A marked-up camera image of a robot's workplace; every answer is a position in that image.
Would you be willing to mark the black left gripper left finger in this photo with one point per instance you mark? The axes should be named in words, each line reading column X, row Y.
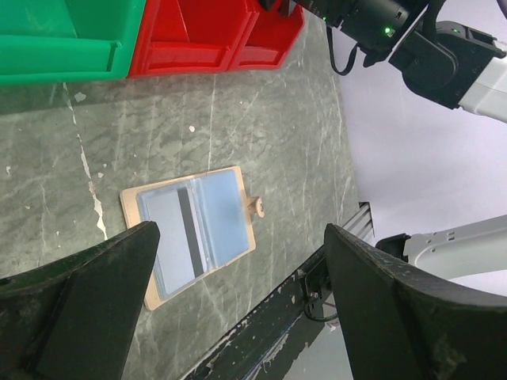
column 75, row 317

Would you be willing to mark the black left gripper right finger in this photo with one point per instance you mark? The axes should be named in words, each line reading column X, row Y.
column 400, row 322

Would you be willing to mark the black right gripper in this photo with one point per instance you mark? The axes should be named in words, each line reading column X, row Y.
column 376, row 25

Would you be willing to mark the tan card holder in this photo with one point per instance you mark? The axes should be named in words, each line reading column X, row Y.
column 205, row 224

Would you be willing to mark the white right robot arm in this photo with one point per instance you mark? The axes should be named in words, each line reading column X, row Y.
column 451, row 65

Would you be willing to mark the grey striped credit card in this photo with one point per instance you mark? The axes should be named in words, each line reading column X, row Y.
column 181, row 256

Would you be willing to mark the red bin right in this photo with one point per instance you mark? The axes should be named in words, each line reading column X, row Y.
column 271, row 32

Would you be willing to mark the red bin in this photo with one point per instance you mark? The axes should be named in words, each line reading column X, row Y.
column 189, row 37
column 271, row 32

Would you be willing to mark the red bin middle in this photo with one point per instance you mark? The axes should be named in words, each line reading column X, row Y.
column 189, row 37

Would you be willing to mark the green plastic bin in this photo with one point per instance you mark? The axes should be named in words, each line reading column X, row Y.
column 67, row 41

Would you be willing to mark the aluminium frame rail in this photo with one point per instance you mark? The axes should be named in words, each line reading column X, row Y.
column 361, row 224

